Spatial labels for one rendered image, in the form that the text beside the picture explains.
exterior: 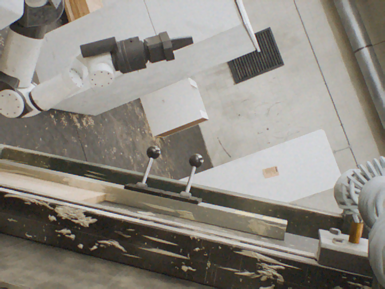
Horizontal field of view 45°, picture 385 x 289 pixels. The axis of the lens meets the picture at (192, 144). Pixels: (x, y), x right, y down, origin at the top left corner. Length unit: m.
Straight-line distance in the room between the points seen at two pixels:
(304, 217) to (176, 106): 4.96
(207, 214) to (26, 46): 0.64
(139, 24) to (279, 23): 6.13
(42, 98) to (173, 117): 4.95
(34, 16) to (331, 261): 0.92
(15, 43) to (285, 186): 3.80
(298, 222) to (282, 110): 7.90
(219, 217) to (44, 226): 0.49
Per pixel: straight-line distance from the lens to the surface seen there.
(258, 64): 9.37
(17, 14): 1.20
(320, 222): 1.39
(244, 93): 9.35
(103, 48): 1.25
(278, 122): 9.23
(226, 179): 4.86
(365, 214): 0.54
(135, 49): 1.25
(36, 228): 0.83
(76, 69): 1.35
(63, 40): 3.91
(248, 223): 1.15
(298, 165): 4.79
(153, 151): 1.25
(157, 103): 6.32
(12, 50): 1.34
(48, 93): 1.33
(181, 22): 3.57
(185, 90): 6.23
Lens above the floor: 1.82
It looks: 13 degrees down
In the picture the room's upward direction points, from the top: 69 degrees clockwise
